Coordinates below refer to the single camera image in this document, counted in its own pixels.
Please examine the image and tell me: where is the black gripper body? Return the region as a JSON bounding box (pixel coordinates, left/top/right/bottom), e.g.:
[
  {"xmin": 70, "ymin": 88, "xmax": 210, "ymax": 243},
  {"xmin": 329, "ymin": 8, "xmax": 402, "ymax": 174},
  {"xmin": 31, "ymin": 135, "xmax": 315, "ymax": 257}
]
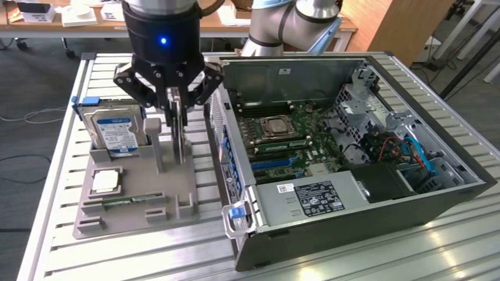
[{"xmin": 122, "ymin": 8, "xmax": 206, "ymax": 88}]

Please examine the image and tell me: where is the green Nvidia graphics card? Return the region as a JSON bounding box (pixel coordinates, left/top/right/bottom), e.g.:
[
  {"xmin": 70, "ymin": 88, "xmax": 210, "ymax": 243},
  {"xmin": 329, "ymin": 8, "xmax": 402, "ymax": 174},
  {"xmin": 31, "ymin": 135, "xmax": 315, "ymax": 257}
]
[{"xmin": 166, "ymin": 86, "xmax": 189, "ymax": 167}]

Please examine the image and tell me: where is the blue disk caddy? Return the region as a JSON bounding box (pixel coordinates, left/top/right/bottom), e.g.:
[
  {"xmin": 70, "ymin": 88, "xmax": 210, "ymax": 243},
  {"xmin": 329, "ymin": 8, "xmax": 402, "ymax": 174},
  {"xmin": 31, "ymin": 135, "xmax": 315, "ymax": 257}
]
[{"xmin": 70, "ymin": 94, "xmax": 151, "ymax": 147}]

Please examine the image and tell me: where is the hard disk blue label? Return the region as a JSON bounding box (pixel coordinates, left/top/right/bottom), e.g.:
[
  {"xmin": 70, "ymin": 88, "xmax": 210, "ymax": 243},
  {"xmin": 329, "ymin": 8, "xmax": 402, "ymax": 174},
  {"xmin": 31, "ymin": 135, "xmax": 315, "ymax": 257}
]
[{"xmin": 75, "ymin": 102, "xmax": 143, "ymax": 155}]

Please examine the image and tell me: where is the small white box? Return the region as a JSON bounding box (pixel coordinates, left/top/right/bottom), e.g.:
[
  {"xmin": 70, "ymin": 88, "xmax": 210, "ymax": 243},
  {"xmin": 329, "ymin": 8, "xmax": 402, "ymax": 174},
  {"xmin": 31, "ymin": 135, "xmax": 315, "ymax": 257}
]
[{"xmin": 99, "ymin": 3, "xmax": 127, "ymax": 22}]

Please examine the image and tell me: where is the white paper stack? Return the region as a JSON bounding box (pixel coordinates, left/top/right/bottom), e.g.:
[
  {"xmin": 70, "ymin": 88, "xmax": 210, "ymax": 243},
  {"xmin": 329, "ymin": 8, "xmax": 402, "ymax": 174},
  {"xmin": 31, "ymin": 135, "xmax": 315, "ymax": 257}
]
[{"xmin": 215, "ymin": 5, "xmax": 251, "ymax": 28}]

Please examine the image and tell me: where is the silver CPU in socket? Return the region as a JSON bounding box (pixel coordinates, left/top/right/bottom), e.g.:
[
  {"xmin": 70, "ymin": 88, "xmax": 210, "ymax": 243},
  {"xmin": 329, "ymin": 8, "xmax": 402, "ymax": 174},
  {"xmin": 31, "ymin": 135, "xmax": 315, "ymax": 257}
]
[{"xmin": 259, "ymin": 115, "xmax": 299, "ymax": 138}]

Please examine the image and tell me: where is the brown cardboard box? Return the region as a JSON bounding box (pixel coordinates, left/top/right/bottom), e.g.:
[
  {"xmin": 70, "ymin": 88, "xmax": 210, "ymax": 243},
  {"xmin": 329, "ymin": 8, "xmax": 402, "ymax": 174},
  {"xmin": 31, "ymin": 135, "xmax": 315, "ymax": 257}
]
[{"xmin": 229, "ymin": 0, "xmax": 254, "ymax": 12}]

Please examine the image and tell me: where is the long black expansion slot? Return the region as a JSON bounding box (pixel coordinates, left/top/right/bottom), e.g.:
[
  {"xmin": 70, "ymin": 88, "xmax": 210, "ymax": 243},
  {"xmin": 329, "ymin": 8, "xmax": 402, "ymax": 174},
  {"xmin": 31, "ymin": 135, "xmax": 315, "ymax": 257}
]
[{"xmin": 251, "ymin": 150, "xmax": 301, "ymax": 161}]

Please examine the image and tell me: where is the clean silver CPU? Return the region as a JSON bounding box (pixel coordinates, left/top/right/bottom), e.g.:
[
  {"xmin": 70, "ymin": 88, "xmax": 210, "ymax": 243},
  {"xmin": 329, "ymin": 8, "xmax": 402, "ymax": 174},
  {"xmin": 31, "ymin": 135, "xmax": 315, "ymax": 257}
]
[{"xmin": 91, "ymin": 169, "xmax": 121, "ymax": 193}]

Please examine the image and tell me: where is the grey parts rack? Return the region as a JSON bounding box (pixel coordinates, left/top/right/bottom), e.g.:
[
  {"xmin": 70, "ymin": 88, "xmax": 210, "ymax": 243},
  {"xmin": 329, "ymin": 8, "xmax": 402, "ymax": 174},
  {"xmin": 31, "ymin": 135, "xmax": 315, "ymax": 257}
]
[{"xmin": 71, "ymin": 116, "xmax": 202, "ymax": 240}]

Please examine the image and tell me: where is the white box black lid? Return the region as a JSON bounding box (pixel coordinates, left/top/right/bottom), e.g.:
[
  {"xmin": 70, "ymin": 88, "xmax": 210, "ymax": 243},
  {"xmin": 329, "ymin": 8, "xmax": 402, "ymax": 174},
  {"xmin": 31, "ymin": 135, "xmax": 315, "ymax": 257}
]
[{"xmin": 17, "ymin": 1, "xmax": 55, "ymax": 23}]

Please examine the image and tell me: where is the green motherboard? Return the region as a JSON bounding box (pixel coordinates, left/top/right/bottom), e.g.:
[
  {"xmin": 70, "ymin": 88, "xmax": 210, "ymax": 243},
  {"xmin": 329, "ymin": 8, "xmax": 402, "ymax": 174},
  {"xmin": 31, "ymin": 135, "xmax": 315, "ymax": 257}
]
[{"xmin": 233, "ymin": 99, "xmax": 351, "ymax": 185}]

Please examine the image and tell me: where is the orange booklet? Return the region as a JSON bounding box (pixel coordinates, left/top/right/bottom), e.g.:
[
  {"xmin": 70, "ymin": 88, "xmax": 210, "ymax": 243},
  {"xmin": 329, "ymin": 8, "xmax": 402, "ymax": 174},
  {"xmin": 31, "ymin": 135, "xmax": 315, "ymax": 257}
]
[{"xmin": 6, "ymin": 3, "xmax": 25, "ymax": 23}]

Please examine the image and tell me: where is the grey power supply unit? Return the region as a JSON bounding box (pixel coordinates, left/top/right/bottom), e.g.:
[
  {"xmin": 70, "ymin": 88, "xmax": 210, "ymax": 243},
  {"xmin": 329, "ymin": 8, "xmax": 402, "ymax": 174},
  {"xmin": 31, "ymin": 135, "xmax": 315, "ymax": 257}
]
[{"xmin": 253, "ymin": 171, "xmax": 370, "ymax": 228}]

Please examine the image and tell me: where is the silver metal drive bay cage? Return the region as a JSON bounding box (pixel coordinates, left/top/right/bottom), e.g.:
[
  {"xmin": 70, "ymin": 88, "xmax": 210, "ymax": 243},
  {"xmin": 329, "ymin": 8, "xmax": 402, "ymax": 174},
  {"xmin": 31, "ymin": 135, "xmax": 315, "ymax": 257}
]
[{"xmin": 333, "ymin": 60, "xmax": 475, "ymax": 196}]

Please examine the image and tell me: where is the wooden cabinet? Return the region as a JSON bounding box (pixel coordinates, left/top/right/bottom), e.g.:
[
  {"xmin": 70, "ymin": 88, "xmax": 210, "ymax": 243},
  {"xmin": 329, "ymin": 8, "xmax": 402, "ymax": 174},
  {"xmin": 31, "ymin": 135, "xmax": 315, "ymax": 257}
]
[{"xmin": 345, "ymin": 0, "xmax": 458, "ymax": 67}]

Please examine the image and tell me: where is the white floor device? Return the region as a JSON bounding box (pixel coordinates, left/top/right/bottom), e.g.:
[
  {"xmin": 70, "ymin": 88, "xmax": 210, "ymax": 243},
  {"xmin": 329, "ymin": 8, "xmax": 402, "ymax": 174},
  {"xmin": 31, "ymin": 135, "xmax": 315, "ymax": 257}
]
[{"xmin": 411, "ymin": 36, "xmax": 442, "ymax": 64}]

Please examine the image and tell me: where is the black open PC case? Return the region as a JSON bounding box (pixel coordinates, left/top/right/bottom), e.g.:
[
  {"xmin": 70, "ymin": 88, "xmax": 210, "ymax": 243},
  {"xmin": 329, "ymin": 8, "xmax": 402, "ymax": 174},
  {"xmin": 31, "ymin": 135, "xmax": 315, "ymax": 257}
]
[{"xmin": 201, "ymin": 55, "xmax": 497, "ymax": 273}]

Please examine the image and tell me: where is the black slanted pole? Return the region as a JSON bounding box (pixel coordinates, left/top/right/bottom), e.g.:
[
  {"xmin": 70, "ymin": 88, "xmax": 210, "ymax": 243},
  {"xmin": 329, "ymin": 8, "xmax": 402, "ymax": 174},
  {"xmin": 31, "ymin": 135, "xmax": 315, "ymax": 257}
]
[{"xmin": 438, "ymin": 16, "xmax": 500, "ymax": 100}]

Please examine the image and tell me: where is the wooden desk white frame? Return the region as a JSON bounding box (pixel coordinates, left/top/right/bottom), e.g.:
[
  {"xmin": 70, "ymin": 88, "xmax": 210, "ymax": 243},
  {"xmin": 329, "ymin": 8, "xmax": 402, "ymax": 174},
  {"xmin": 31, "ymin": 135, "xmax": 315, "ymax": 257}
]
[
  {"xmin": 0, "ymin": 0, "xmax": 131, "ymax": 39},
  {"xmin": 197, "ymin": 0, "xmax": 359, "ymax": 53}
]

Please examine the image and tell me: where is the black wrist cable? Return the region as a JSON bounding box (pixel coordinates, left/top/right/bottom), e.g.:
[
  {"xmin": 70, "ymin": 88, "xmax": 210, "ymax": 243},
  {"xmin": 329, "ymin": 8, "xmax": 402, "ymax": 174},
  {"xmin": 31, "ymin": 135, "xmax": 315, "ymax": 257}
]
[{"xmin": 194, "ymin": 0, "xmax": 226, "ymax": 16}]

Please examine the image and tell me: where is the white floor cable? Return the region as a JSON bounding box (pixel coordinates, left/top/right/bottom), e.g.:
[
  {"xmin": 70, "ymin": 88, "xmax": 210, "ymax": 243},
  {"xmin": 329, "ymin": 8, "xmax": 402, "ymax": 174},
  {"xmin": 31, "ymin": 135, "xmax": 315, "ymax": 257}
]
[{"xmin": 0, "ymin": 105, "xmax": 67, "ymax": 124}]

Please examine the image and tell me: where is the grey metal pull handle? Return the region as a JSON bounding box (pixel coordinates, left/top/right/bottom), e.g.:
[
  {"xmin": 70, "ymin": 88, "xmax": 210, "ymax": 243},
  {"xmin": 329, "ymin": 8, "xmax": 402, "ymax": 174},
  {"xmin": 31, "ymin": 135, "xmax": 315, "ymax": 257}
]
[{"xmin": 219, "ymin": 198, "xmax": 257, "ymax": 238}]

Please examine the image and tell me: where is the blue SATA cable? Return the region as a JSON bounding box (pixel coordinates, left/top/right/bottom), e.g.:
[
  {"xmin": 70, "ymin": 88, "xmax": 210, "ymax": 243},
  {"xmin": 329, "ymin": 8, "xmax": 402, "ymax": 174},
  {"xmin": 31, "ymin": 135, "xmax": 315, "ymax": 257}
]
[{"xmin": 401, "ymin": 135, "xmax": 441, "ymax": 178}]

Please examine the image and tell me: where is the white table frame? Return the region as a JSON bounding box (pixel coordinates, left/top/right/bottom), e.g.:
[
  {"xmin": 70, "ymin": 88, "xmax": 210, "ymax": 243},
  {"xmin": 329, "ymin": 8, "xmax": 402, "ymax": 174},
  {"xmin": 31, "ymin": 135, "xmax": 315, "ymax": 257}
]
[{"xmin": 430, "ymin": 0, "xmax": 500, "ymax": 84}]

